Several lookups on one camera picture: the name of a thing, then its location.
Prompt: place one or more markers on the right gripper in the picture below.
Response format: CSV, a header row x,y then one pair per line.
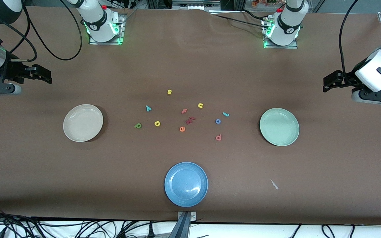
x,y
14,70

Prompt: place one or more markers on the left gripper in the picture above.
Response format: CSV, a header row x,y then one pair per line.
x,y
347,80

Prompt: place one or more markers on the green foam letter p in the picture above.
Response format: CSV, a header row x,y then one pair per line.
x,y
138,125

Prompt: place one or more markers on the teal foam letter y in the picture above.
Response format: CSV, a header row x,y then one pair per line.
x,y
148,108

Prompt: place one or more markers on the pink foam letter d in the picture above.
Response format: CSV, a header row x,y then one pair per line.
x,y
218,137

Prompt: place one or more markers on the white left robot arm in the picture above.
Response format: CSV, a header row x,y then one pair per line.
x,y
289,26

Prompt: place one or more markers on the beige round plate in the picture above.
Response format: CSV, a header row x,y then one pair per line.
x,y
83,123

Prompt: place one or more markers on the green round plate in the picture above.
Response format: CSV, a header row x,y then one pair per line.
x,y
279,127

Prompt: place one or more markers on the orange dried flowers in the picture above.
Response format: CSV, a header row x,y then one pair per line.
x,y
260,3

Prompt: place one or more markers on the white paper scrap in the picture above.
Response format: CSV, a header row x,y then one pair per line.
x,y
274,184

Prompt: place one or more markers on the brown table cover sheet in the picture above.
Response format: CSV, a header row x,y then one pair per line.
x,y
190,59

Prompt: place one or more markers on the white labelled box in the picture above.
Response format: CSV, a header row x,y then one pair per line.
x,y
193,5

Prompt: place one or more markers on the blue round plate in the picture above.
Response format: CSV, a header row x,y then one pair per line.
x,y
186,184

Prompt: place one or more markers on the black power plug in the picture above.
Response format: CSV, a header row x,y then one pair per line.
x,y
150,231

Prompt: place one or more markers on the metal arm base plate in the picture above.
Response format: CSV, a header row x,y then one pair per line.
x,y
121,29
293,47

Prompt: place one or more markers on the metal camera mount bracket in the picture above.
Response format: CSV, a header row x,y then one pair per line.
x,y
184,228

